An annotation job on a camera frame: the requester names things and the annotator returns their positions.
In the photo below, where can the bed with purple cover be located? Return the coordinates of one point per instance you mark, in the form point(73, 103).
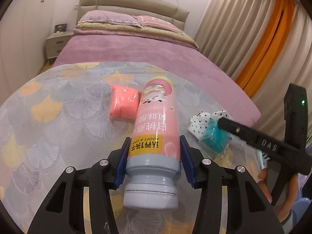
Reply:
point(146, 51)

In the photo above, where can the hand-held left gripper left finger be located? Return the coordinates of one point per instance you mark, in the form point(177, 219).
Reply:
point(123, 160)

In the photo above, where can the beige padded headboard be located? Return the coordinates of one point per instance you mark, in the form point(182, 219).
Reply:
point(126, 1)

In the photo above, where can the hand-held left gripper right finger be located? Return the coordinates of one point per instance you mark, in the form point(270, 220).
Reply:
point(186, 160)

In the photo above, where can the small dark photo frame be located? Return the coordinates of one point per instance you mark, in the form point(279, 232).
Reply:
point(60, 28)

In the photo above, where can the pink pillow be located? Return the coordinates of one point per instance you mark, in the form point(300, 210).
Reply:
point(158, 24)

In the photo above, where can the person's right hand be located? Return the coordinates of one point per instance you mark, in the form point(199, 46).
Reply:
point(264, 181)

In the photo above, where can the person's right forearm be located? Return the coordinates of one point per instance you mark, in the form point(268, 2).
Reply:
point(291, 220)

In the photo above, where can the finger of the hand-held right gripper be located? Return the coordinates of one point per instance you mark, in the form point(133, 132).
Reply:
point(234, 129)

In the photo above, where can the grey nightstand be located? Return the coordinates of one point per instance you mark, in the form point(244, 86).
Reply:
point(57, 45)

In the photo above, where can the pink bottle with grey cap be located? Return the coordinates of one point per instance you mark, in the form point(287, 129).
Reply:
point(153, 131)

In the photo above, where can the beige curtain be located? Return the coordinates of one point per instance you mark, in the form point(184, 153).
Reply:
point(226, 24)
point(290, 65)

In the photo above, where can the coral pink soft packet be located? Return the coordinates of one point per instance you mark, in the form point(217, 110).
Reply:
point(123, 102)

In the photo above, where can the orange curtain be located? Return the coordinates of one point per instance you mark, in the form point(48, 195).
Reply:
point(273, 41)

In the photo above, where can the white wardrobe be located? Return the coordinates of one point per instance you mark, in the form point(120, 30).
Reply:
point(19, 29)

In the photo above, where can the white black-dotted cloth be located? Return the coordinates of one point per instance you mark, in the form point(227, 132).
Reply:
point(202, 123)

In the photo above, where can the purple pillow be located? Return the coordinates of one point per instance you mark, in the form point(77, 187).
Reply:
point(109, 18)

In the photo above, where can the folded beige quilt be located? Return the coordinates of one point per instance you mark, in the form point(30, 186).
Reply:
point(121, 30)

